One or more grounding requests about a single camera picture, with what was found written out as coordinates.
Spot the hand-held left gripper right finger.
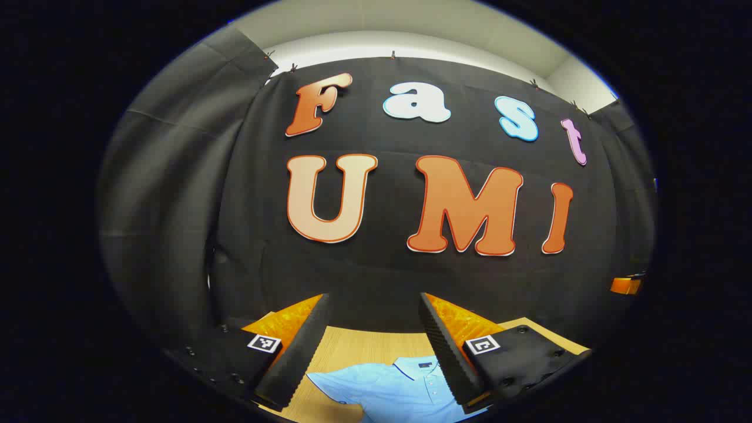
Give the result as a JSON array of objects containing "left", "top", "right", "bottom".
[{"left": 418, "top": 292, "right": 593, "bottom": 415}]

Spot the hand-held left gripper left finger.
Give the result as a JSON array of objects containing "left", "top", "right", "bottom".
[{"left": 166, "top": 293, "right": 334, "bottom": 412}]

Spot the light blue T-shirt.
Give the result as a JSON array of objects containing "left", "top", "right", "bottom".
[{"left": 305, "top": 355, "right": 491, "bottom": 423}]

